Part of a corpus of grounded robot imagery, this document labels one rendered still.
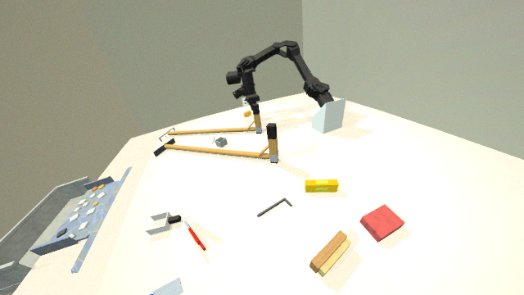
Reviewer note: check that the grey l-shaped bar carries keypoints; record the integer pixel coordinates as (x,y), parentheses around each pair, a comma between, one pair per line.
(273,206)

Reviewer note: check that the red-handled pliers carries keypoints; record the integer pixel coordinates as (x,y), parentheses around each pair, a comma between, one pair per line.
(194,236)

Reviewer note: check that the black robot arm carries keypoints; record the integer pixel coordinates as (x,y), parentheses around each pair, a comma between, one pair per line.
(313,86)

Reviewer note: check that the red flat square block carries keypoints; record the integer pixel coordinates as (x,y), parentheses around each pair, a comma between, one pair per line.
(381,222)

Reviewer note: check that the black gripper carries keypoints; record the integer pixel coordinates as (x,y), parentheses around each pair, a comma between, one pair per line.
(251,95)

